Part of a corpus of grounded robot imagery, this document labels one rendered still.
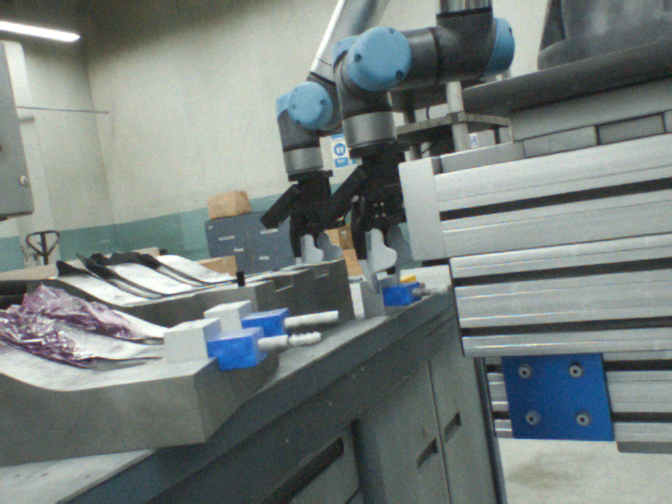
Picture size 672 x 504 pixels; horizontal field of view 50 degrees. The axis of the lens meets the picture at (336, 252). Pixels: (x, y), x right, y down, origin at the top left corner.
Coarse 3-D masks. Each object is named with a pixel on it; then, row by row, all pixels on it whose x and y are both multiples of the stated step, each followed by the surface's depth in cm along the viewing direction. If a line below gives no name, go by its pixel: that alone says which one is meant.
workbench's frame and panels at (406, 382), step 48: (384, 336) 101; (432, 336) 133; (288, 384) 76; (336, 384) 96; (384, 384) 111; (432, 384) 133; (480, 384) 160; (240, 432) 68; (288, 432) 84; (336, 432) 95; (384, 432) 111; (432, 432) 130; (480, 432) 156; (144, 480) 56; (192, 480) 68; (240, 480) 75; (288, 480) 87; (336, 480) 96; (384, 480) 109; (432, 480) 127; (480, 480) 152
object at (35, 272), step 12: (120, 252) 527; (144, 252) 496; (156, 252) 510; (48, 264) 557; (72, 264) 468; (0, 276) 495; (12, 276) 491; (24, 276) 486; (36, 276) 482; (48, 276) 477
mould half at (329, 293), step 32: (160, 256) 121; (32, 288) 101; (64, 288) 98; (96, 288) 99; (160, 288) 105; (192, 288) 107; (224, 288) 88; (256, 288) 85; (288, 288) 92; (320, 288) 100; (160, 320) 92; (192, 320) 90
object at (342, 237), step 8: (328, 232) 784; (336, 232) 779; (344, 232) 791; (336, 240) 780; (344, 240) 788; (344, 248) 787; (352, 248) 798; (344, 256) 781; (352, 256) 777; (352, 264) 778; (352, 272) 779; (360, 272) 774
